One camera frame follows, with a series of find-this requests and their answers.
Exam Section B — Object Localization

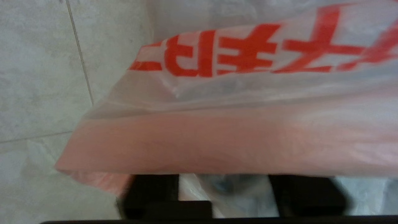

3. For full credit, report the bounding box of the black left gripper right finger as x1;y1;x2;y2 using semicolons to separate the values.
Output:
268;175;353;217

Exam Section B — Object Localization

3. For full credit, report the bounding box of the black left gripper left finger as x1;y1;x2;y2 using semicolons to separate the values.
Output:
118;174;213;219

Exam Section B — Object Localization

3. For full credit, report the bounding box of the white plastic bag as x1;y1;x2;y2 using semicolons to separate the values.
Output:
19;0;398;218

